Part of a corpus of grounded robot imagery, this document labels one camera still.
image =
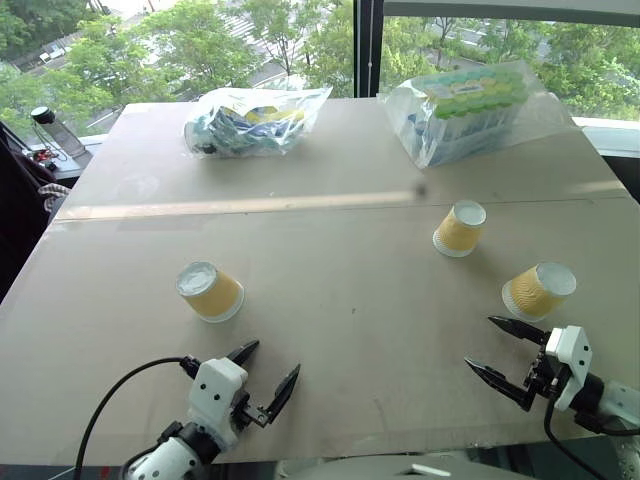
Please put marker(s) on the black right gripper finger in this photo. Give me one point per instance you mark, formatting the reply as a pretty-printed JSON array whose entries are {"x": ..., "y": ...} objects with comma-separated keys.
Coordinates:
[
  {"x": 505, "y": 385},
  {"x": 522, "y": 331}
]

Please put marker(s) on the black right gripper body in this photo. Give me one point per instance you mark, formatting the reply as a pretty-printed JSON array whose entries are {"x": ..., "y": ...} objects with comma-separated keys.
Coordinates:
[{"x": 547, "y": 375}]

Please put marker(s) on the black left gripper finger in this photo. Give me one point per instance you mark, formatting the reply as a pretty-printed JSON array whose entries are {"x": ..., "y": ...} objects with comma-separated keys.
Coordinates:
[
  {"x": 246, "y": 352},
  {"x": 285, "y": 390}
]

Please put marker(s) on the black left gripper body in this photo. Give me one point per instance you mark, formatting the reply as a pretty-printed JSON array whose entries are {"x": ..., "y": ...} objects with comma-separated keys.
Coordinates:
[{"x": 250, "y": 410}]

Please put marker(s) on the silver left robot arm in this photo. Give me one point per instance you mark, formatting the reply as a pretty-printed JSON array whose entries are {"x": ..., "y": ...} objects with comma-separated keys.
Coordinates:
[{"x": 170, "y": 457}]

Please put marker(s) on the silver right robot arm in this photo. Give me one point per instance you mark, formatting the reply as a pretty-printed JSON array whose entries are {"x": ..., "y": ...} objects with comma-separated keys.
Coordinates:
[{"x": 612, "y": 405}]

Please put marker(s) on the yellow paper cup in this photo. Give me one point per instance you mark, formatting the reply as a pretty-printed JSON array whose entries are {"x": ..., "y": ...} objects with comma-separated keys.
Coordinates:
[
  {"x": 460, "y": 232},
  {"x": 537, "y": 292},
  {"x": 212, "y": 295}
]

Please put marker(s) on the grey window ledge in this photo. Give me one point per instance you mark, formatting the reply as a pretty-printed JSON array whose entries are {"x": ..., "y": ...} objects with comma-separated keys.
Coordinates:
[{"x": 612, "y": 137}]

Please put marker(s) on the plastic bag of blue packets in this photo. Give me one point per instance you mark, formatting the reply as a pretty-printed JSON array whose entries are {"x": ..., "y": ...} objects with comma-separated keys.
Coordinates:
[{"x": 250, "y": 125}]

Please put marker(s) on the green and blue packaged pack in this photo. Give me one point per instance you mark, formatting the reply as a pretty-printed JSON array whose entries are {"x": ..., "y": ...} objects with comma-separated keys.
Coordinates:
[{"x": 470, "y": 110}]

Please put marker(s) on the clear plastic bag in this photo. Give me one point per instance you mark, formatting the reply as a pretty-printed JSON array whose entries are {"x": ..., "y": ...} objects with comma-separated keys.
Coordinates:
[{"x": 410, "y": 120}]

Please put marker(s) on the grey bottle with black lid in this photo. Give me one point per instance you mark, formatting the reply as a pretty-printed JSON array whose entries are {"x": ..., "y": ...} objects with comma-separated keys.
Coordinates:
[{"x": 62, "y": 135}]

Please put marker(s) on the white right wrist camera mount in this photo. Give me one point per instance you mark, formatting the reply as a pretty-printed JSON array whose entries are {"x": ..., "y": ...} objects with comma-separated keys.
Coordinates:
[{"x": 572, "y": 357}]

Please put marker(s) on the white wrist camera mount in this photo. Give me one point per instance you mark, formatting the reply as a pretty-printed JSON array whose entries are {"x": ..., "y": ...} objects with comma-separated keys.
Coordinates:
[
  {"x": 216, "y": 387},
  {"x": 572, "y": 357}
]

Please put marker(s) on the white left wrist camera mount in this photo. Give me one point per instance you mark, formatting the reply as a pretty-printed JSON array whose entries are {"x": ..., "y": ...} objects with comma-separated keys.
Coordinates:
[{"x": 216, "y": 387}]

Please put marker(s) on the dark window frame post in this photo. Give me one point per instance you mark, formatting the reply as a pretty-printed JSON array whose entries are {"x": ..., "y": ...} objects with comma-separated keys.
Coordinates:
[{"x": 368, "y": 45}]

